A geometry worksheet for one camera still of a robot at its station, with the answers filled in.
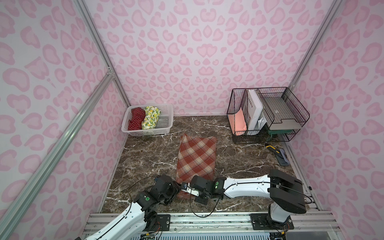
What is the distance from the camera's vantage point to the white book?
3.01 feet

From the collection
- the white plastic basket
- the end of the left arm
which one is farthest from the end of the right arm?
the white plastic basket

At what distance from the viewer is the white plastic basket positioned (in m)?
1.05

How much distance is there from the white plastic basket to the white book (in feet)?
1.75
